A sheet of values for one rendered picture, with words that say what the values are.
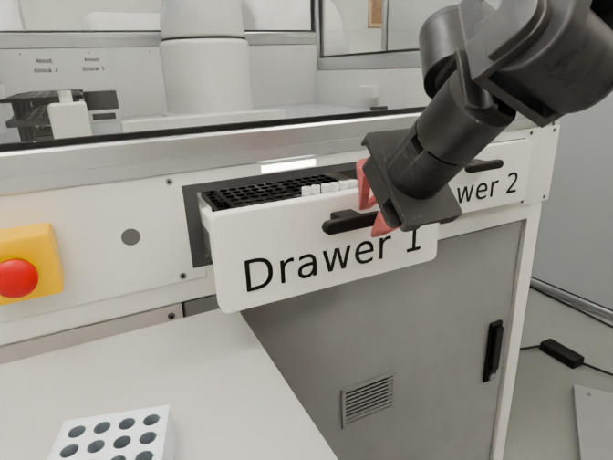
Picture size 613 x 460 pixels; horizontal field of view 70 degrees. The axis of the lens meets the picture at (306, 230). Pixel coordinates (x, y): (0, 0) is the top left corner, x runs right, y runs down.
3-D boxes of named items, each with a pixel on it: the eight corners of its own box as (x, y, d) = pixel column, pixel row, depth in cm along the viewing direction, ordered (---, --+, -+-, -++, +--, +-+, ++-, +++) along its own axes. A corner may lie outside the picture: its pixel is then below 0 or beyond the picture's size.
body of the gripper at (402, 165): (410, 138, 46) (450, 88, 40) (452, 224, 43) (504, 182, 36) (357, 144, 43) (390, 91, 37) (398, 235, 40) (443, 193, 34)
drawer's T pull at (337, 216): (386, 224, 48) (387, 212, 48) (326, 236, 45) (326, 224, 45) (368, 214, 51) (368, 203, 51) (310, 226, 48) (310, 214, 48)
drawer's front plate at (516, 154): (524, 200, 81) (534, 140, 77) (396, 228, 70) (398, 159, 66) (517, 197, 83) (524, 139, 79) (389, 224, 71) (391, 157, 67)
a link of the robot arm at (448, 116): (462, 105, 30) (533, 125, 31) (451, 36, 33) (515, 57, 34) (412, 163, 36) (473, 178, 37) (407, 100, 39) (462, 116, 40)
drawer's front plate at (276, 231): (436, 258, 58) (441, 177, 54) (222, 315, 47) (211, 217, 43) (427, 254, 60) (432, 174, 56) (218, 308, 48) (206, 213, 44)
